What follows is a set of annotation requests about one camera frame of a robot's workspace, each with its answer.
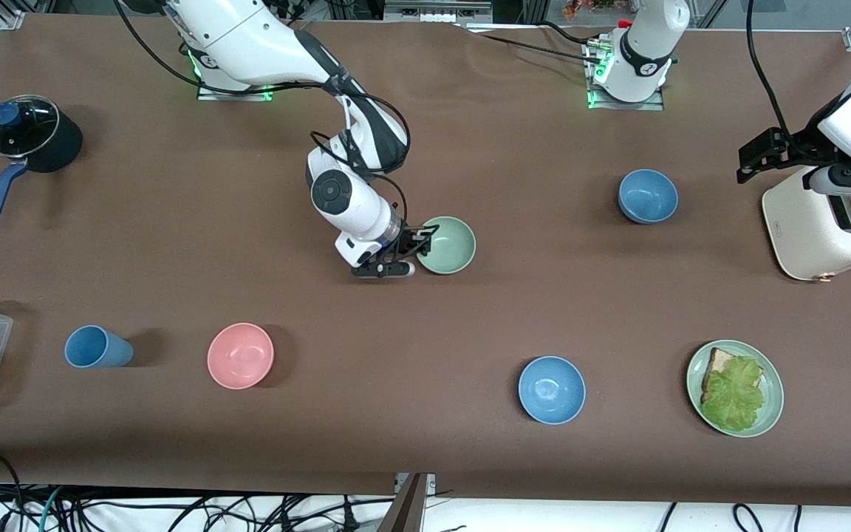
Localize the glass lid blue knob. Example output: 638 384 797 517
0 95 61 158

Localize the pink bowl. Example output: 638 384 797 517
207 323 276 390

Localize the silver metal box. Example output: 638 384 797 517
383 0 494 23

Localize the green lettuce leaf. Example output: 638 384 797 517
701 356 765 433

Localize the teal cable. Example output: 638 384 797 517
38 486 66 532

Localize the black cable on table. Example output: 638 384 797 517
455 21 604 66

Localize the cream white toaster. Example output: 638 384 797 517
762 166 851 283

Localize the blue cup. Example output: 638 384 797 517
64 325 134 369

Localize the bread slice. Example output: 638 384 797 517
701 347 765 403

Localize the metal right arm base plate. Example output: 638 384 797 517
196 52 278 102

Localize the green plate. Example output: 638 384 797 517
686 340 785 438

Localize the green bowl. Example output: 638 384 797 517
414 216 477 276

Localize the black pot blue handle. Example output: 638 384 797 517
0 95 83 225

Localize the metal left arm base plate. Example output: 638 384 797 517
587 41 665 112

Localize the blue bowl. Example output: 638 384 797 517
518 356 587 426
618 169 679 225

